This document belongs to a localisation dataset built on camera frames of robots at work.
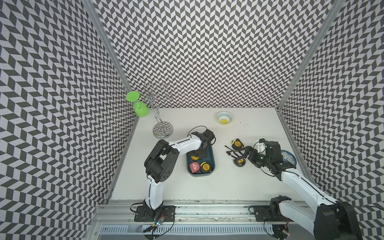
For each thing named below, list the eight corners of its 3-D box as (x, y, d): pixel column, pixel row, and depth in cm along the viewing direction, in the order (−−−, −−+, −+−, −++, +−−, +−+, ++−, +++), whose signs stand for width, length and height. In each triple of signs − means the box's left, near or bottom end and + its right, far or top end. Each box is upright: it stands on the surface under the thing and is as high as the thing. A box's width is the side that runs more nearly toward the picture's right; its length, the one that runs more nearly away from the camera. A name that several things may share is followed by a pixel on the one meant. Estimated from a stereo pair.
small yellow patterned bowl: (217, 124, 111) (217, 120, 107) (216, 115, 117) (216, 111, 113) (231, 124, 111) (232, 120, 107) (230, 115, 117) (231, 111, 113)
